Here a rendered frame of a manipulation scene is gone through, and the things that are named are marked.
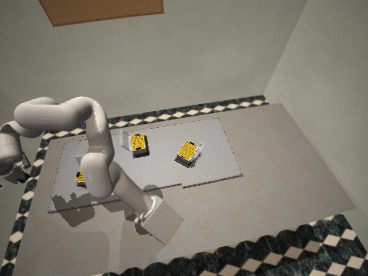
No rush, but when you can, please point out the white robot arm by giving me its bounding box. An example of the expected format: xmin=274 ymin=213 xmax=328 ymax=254
xmin=0 ymin=97 xmax=157 ymax=224

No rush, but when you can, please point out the yellow pipette tip tray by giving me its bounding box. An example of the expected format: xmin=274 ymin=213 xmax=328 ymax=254
xmin=178 ymin=142 xmax=197 ymax=160
xmin=132 ymin=133 xmax=145 ymax=150

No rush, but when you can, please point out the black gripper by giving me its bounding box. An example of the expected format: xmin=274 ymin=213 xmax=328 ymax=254
xmin=0 ymin=166 xmax=30 ymax=184

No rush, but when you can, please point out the yellow pipette tip rack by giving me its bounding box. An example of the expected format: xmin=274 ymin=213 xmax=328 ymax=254
xmin=76 ymin=170 xmax=84 ymax=182

